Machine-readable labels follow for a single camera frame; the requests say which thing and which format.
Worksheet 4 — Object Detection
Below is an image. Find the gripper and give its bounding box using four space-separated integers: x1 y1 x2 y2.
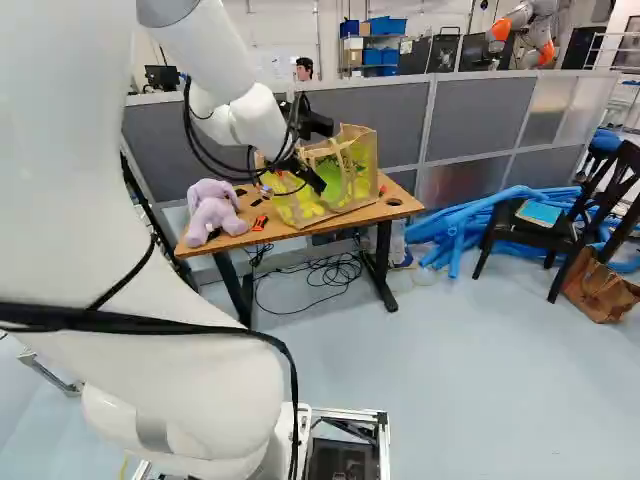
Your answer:
285 95 335 198

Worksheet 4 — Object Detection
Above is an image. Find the brown and yellow tote bag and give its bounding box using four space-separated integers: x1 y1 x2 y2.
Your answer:
255 122 380 232

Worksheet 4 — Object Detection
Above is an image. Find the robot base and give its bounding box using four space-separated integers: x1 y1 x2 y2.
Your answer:
272 401 392 480

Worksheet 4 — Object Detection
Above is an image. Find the brown paper bag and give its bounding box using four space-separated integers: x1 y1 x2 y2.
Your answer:
561 245 640 326

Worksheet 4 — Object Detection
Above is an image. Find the wooden table with black legs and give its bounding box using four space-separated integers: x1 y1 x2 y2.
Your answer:
173 167 426 331

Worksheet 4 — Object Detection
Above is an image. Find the purple plush elephant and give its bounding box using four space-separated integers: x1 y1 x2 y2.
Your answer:
183 178 250 249

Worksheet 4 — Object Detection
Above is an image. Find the blue foam tube pile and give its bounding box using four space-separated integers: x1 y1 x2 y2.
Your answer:
403 184 640 281

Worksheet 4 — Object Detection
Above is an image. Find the grey office partition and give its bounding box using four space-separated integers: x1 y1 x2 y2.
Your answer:
121 68 622 207

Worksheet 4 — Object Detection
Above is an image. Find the black wooden chair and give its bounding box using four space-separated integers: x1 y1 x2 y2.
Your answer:
471 140 640 305

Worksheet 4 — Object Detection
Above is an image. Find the black floor cable bundle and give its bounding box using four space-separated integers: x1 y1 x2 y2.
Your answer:
248 238 370 317

